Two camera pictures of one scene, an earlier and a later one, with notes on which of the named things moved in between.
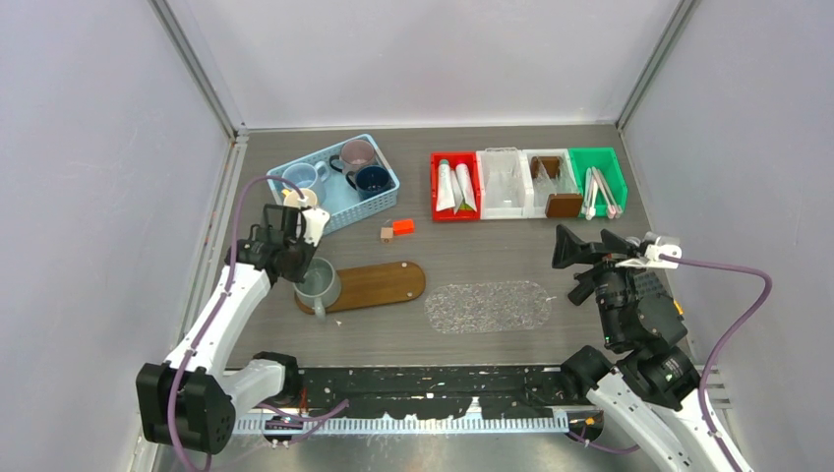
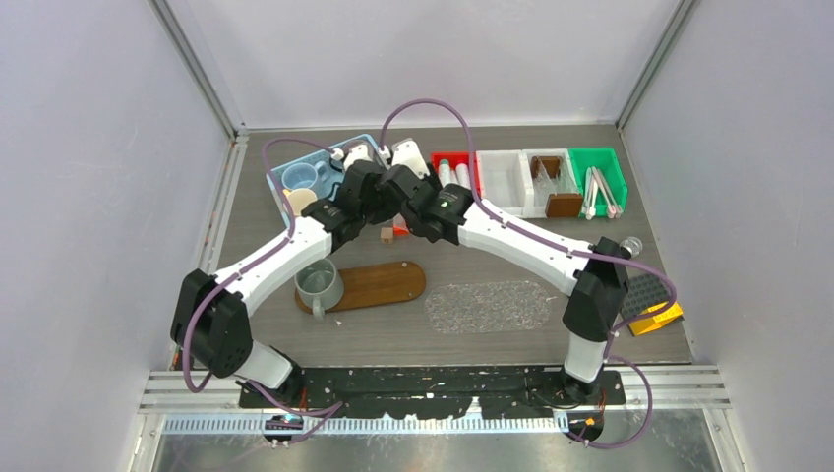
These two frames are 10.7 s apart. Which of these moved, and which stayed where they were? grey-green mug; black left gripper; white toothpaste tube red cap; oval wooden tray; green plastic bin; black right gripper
Moved: black right gripper; black left gripper
Stayed: oval wooden tray; green plastic bin; grey-green mug; white toothpaste tube red cap
